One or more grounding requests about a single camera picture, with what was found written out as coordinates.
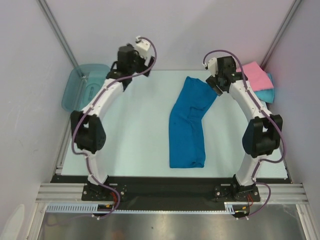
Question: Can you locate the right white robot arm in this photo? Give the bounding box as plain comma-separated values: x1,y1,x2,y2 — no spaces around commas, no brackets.
203,56,283,202

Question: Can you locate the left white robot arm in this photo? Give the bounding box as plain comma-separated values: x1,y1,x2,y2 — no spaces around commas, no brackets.
70,37,157,203

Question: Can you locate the pink folded t shirt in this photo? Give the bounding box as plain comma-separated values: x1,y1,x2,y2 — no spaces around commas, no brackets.
242,61,274,92

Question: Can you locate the light blue folded t shirt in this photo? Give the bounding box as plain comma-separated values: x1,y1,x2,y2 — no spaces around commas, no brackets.
253,71,275,104

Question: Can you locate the teal transparent plastic bin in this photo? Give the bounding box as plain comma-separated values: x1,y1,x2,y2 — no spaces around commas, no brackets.
61,64,110,113

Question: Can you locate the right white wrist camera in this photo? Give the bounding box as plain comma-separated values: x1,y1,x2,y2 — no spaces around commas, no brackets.
202,57,219,77

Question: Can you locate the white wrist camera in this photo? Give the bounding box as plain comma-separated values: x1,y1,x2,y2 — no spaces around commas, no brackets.
135,36,151,59
202,57,219,77

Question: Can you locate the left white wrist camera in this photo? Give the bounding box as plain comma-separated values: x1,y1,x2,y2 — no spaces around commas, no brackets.
135,36,151,59

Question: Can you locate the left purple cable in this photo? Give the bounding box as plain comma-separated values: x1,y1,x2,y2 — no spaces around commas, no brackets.
71,36,158,222

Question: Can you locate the purple cable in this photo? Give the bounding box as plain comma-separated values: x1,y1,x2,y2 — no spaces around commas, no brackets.
71,36,158,222
202,49,287,221

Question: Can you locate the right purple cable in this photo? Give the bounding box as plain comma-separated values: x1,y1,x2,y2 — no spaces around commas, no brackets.
202,49,287,221

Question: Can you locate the right aluminium corner post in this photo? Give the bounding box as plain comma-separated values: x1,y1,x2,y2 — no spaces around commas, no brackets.
260,0,304,70

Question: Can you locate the aluminium corner post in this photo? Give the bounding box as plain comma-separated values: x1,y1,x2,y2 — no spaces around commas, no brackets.
36,0,79,68
260,0,304,70

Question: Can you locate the left aluminium corner post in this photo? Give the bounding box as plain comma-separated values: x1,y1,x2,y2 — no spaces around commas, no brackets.
36,0,79,68

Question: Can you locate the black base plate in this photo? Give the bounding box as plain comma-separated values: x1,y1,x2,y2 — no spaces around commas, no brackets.
50,175,291,212

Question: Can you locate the white slotted cable duct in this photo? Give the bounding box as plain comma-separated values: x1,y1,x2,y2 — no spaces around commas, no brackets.
46,203,249,215

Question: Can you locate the aluminium front rail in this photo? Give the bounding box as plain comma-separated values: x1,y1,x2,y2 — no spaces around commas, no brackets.
35,183,309,205

